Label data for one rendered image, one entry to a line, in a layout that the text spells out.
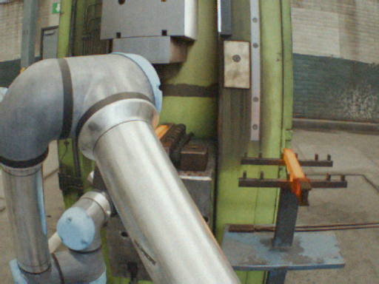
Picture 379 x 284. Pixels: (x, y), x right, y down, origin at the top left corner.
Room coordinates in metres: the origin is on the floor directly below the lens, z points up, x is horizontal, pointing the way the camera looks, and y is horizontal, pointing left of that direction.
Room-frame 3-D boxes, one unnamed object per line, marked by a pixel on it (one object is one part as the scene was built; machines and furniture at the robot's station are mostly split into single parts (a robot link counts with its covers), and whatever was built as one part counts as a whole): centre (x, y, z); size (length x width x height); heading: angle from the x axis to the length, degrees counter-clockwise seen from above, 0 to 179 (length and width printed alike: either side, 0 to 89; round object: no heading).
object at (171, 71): (1.49, 0.11, 1.24); 0.30 x 0.07 x 0.06; 173
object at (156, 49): (1.46, 0.14, 1.32); 0.42 x 0.20 x 0.10; 173
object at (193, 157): (1.29, -0.02, 0.95); 0.12 x 0.08 x 0.06; 173
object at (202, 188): (1.46, 0.08, 0.69); 0.56 x 0.38 x 0.45; 173
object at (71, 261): (0.64, 0.23, 0.88); 0.11 x 0.08 x 0.11; 125
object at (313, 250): (1.02, -0.30, 0.73); 0.40 x 0.30 x 0.02; 81
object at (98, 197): (0.72, 0.20, 0.98); 0.08 x 0.05 x 0.08; 83
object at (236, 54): (1.34, -0.16, 1.27); 0.09 x 0.02 x 0.17; 83
